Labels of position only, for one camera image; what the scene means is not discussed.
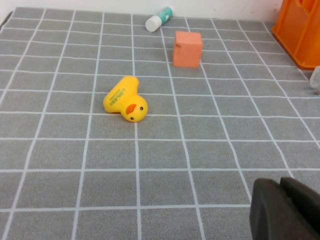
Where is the yellow rubber duck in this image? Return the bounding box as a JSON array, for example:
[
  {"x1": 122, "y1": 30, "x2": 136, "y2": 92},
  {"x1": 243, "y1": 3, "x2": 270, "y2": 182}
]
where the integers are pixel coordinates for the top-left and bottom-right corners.
[{"x1": 102, "y1": 75, "x2": 149, "y2": 123}]

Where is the white power adapter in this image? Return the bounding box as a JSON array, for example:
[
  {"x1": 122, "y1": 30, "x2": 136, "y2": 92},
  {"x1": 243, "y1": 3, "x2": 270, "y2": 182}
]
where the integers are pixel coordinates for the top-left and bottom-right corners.
[{"x1": 309, "y1": 65, "x2": 320, "y2": 95}]

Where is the salmon pink cube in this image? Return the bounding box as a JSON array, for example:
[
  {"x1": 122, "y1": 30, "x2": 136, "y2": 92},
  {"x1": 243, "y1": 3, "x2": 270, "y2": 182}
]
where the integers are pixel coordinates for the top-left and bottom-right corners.
[{"x1": 172, "y1": 30, "x2": 204, "y2": 69}]

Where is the green and white glue stick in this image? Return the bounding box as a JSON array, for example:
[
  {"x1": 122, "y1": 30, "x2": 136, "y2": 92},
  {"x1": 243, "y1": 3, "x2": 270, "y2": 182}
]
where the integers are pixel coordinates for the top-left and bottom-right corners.
[{"x1": 145, "y1": 6, "x2": 174, "y2": 33}]

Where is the orange plastic cutlery holder crate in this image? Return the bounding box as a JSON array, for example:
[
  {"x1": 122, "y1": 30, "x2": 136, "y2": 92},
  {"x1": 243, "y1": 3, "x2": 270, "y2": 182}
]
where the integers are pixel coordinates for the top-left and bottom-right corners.
[{"x1": 271, "y1": 0, "x2": 320, "y2": 71}]

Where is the grey grid tablecloth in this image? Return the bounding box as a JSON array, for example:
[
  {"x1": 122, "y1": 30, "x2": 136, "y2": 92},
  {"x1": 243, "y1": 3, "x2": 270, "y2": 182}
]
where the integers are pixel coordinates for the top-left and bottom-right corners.
[{"x1": 0, "y1": 6, "x2": 320, "y2": 240}]

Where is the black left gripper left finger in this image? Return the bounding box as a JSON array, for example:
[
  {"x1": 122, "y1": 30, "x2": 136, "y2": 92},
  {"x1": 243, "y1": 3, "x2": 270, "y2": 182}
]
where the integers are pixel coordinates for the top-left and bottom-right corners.
[{"x1": 249, "y1": 177, "x2": 313, "y2": 240}]

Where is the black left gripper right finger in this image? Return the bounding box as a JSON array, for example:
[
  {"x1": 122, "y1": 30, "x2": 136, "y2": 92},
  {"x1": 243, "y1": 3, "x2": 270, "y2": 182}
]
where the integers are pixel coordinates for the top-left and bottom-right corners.
[{"x1": 279, "y1": 176, "x2": 320, "y2": 240}]

